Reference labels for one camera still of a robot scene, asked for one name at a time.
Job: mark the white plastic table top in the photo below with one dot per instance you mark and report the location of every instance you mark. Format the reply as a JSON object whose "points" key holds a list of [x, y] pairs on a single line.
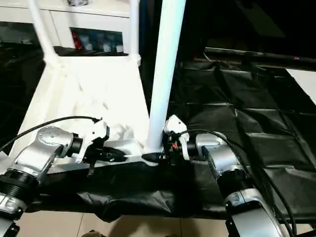
{"points": [[86, 86]]}

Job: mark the white plastic table leg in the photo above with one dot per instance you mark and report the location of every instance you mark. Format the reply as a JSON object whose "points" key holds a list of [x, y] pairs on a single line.
{"points": [[42, 29], [134, 24], [165, 61], [3, 161]]}

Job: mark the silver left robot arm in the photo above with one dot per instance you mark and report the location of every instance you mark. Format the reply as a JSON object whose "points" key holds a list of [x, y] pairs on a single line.
{"points": [[42, 145]]}

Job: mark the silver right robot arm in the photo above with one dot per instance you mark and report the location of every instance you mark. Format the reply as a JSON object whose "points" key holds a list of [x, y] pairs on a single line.
{"points": [[222, 158]]}

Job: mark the black mat cloth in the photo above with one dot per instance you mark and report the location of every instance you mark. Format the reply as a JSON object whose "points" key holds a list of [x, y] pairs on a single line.
{"points": [[247, 123]]}

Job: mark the dark rounded robot foot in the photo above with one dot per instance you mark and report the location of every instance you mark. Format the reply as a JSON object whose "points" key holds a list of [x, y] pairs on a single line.
{"points": [[93, 233]]}

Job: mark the white cup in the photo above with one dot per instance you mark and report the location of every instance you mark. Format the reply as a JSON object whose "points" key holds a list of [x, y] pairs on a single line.
{"points": [[88, 46], [106, 47], [119, 48]]}

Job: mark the red carton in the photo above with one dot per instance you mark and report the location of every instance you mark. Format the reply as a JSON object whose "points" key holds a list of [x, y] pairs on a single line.
{"points": [[78, 42]]}

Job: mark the white sideboard cabinet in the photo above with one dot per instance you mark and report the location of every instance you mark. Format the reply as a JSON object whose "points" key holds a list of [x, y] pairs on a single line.
{"points": [[93, 17]]}

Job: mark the white flat board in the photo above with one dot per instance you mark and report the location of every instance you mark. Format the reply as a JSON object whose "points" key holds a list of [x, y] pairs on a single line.
{"points": [[303, 84]]}

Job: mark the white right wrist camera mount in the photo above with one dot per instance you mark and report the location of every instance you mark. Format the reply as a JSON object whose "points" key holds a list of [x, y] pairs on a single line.
{"points": [[175, 123]]}

